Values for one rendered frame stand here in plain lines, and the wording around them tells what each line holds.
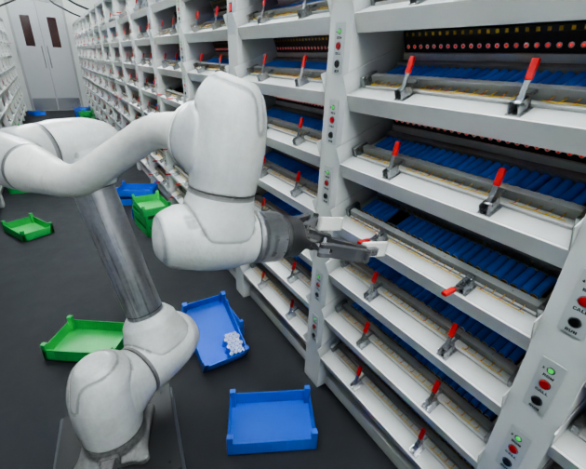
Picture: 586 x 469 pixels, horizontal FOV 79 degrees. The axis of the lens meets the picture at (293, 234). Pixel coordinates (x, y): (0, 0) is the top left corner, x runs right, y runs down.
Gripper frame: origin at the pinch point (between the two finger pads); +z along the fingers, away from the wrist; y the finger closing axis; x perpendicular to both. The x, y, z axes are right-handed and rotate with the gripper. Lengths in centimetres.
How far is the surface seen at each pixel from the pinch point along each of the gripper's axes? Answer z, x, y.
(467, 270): 24.0, -3.5, 12.7
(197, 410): -8, -89, -44
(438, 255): 24.0, -3.5, 4.9
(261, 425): 9, -85, -26
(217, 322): 11, -76, -77
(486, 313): 20.6, -8.7, 21.4
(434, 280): 21.0, -8.4, 8.0
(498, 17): 10.6, 44.1, 6.9
